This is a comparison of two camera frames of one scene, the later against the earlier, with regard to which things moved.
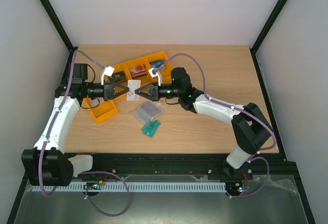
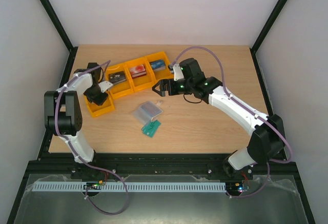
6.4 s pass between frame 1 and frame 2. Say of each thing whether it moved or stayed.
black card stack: stayed
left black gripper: moved
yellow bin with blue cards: stayed
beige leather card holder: stayed
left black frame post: stayed
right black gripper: moved
